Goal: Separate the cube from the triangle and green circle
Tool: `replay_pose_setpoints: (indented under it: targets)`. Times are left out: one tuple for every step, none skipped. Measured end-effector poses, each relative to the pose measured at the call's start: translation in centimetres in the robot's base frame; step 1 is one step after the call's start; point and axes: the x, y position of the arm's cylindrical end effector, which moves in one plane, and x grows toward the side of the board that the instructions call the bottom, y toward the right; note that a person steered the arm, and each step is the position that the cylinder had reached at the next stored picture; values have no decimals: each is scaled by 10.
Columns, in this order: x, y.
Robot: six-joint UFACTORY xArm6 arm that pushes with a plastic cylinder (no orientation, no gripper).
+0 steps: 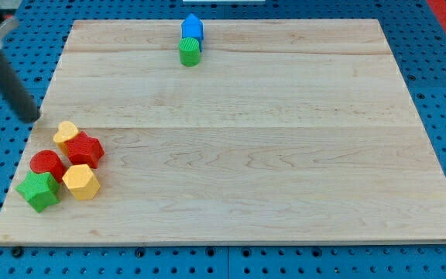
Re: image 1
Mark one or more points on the red cylinder block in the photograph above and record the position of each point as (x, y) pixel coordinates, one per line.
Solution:
(48, 161)

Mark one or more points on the yellow hexagon block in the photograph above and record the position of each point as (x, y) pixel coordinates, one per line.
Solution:
(81, 182)

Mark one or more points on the red star block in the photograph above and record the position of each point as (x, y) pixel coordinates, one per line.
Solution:
(84, 149)

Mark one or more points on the yellow heart block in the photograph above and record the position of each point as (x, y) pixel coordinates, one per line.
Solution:
(66, 130)

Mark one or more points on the green star block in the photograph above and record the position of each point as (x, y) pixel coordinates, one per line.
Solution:
(39, 190)

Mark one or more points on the green cylinder block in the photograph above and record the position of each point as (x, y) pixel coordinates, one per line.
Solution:
(189, 51)

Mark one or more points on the blue cube block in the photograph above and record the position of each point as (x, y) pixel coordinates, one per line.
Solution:
(193, 27)

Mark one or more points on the wooden board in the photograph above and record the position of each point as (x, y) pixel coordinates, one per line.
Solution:
(289, 132)

